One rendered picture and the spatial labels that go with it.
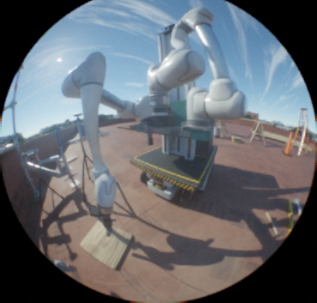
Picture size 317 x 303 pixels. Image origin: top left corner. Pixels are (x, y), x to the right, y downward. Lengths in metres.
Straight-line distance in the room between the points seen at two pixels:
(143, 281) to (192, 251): 0.36
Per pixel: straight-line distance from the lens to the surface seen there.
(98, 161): 0.56
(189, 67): 0.28
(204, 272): 0.76
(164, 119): 0.40
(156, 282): 0.73
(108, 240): 0.80
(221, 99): 0.49
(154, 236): 0.76
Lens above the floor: 0.72
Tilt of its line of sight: 18 degrees down
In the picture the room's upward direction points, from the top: 2 degrees counter-clockwise
